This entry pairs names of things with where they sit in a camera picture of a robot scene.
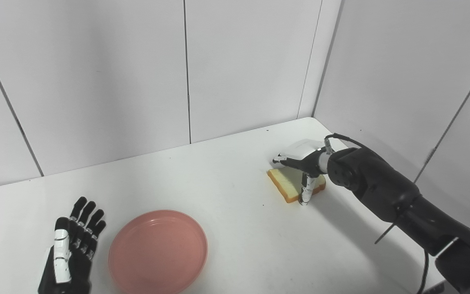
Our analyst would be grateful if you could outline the pink round plate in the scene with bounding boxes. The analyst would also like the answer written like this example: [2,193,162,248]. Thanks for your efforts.
[108,210,208,294]

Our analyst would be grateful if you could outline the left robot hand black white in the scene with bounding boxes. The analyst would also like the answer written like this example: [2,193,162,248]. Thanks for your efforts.
[38,196,107,294]

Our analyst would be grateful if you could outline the slice of bread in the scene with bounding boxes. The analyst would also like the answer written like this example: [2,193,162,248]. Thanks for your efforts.
[267,168,326,204]

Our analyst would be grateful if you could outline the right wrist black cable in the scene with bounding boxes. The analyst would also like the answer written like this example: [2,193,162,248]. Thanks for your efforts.
[325,133,371,155]

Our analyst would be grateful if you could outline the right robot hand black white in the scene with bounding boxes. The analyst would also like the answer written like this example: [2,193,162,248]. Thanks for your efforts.
[272,139,328,206]

